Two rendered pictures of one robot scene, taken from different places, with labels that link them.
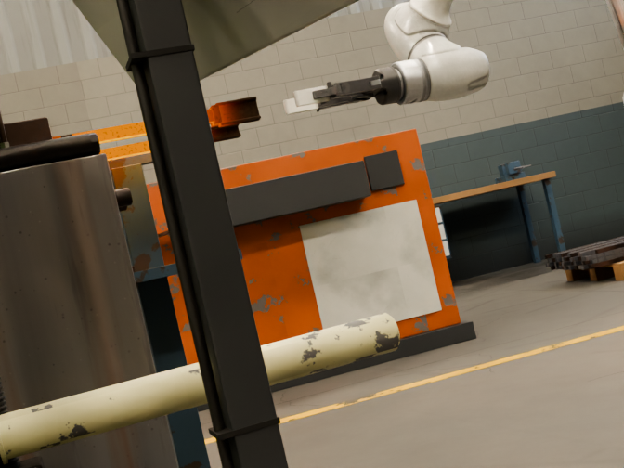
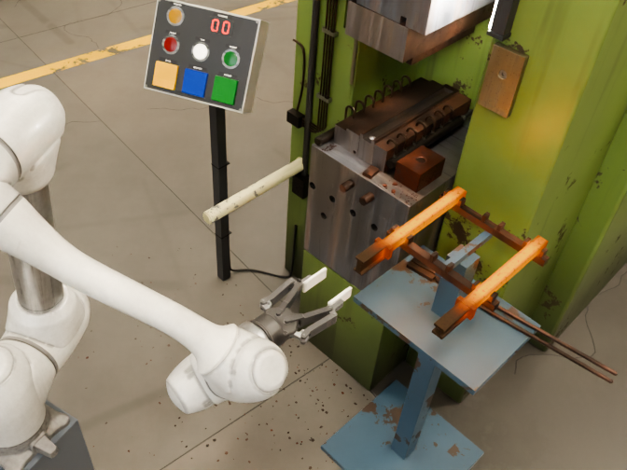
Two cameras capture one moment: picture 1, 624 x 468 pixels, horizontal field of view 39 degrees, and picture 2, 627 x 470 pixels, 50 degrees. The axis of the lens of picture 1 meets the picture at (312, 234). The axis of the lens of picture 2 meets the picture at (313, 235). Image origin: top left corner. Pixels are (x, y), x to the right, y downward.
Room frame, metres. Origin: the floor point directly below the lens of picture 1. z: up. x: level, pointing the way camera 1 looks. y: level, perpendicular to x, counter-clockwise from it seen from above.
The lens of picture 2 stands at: (2.56, -0.59, 2.12)
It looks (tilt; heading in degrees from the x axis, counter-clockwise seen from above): 44 degrees down; 149
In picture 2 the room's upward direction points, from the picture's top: 5 degrees clockwise
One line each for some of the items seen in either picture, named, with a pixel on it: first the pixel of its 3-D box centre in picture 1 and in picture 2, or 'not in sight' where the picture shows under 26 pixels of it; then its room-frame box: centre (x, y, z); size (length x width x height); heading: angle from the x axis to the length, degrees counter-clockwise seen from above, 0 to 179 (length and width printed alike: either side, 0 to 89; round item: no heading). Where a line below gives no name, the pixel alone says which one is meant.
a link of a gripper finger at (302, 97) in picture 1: (311, 96); (314, 280); (1.71, -0.06, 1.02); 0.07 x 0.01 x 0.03; 107
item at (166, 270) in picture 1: (149, 275); (445, 312); (1.75, 0.33, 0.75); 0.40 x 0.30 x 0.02; 17
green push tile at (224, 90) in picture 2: not in sight; (225, 90); (0.90, 0.06, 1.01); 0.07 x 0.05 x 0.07; 43
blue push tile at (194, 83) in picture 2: not in sight; (195, 82); (0.83, -0.01, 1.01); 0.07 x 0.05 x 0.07; 43
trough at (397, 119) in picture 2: not in sight; (411, 112); (1.21, 0.54, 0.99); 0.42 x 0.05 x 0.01; 108
